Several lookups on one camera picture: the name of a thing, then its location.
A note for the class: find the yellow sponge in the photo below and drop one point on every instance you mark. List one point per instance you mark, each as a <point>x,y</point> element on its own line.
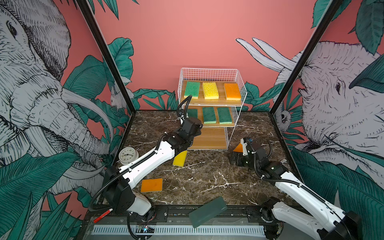
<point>180,159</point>
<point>210,91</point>

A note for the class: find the bright green sponge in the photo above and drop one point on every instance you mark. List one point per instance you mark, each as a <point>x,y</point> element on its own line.
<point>192,89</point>

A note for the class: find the white wire three-tier shelf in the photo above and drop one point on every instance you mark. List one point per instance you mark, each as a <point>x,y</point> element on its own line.
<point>214,136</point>

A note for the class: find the large dark green foam block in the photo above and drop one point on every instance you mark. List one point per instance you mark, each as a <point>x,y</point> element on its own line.
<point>208,211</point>

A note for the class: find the red white marker pen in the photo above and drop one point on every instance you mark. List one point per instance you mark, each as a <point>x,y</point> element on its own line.
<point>102,216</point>

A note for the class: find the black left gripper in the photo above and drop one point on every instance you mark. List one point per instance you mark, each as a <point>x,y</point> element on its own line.
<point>199,132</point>

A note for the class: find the orange sponge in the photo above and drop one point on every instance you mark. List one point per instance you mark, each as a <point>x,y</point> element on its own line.
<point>152,185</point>
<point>232,92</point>
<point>238,148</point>

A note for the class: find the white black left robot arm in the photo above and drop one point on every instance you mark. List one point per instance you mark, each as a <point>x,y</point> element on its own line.
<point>117,193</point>

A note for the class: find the white alarm clock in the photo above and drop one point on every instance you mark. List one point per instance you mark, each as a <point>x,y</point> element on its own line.
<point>128,155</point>

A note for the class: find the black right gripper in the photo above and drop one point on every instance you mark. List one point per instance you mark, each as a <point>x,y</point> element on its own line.
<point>240,156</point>

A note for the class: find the dark green sponge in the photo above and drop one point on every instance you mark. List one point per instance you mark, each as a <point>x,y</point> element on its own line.
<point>209,115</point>
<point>224,115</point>
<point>192,113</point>

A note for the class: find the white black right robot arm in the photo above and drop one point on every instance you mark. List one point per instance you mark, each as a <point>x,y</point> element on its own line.
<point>322,221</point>

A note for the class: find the white ribbed front rail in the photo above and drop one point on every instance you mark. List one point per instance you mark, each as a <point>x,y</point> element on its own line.
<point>173,230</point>

